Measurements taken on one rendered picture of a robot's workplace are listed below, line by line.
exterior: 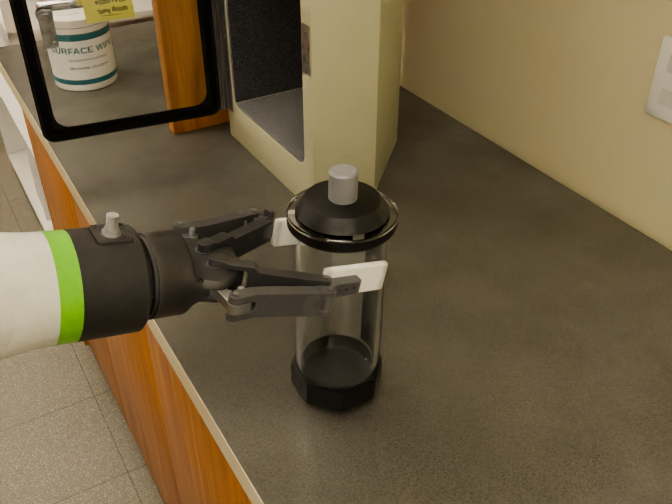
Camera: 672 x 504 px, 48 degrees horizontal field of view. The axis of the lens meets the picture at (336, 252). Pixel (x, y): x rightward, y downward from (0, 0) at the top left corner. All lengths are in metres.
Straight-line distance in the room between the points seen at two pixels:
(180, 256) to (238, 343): 0.32
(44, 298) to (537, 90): 0.96
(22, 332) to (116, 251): 0.09
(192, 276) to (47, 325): 0.12
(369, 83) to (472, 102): 0.40
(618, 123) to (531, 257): 0.26
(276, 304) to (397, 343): 0.32
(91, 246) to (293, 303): 0.17
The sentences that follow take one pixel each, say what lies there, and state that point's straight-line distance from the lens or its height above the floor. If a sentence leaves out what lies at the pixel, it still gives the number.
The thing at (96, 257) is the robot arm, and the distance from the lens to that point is 0.61.
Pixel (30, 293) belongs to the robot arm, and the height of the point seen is 1.23.
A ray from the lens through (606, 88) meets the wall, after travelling 1.24.
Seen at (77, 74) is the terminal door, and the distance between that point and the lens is 1.31.
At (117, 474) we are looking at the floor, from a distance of 2.06.
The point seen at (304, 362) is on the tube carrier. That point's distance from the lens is 0.81.
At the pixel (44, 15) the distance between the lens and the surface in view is 1.25.
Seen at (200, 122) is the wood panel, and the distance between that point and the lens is 1.44.
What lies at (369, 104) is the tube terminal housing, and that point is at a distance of 1.13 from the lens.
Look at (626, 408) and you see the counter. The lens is 0.91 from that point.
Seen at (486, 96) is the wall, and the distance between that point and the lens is 1.44.
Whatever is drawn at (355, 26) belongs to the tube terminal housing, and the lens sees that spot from 1.07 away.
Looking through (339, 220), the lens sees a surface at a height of 1.19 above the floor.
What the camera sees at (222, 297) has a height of 1.17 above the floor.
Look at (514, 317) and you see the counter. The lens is 0.99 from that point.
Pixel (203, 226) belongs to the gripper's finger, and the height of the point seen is 1.17.
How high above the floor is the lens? 1.57
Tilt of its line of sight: 36 degrees down
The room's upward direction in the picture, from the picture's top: straight up
